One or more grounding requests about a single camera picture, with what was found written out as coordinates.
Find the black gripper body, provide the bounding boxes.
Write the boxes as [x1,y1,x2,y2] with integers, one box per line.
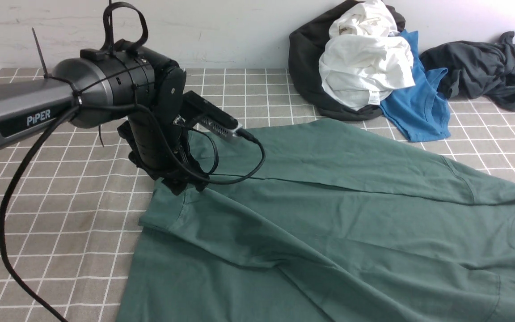
[117,114,209,195]

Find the green long-sleeved shirt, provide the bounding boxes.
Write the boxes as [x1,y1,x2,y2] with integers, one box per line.
[116,119,515,322]

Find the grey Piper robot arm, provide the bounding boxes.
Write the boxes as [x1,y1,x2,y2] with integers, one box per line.
[0,41,515,322]

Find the blue t-shirt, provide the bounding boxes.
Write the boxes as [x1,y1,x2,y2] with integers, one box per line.
[380,30,451,142]

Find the white crumpled shirt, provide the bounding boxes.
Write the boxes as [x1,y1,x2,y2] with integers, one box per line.
[319,0,415,110]

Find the black garment in pile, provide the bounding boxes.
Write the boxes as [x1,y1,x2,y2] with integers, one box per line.
[288,0,406,122]

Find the dark grey crumpled garment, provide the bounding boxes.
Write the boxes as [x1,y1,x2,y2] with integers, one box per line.
[419,31,515,112]

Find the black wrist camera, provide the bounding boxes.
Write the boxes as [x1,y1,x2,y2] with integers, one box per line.
[180,90,259,144]

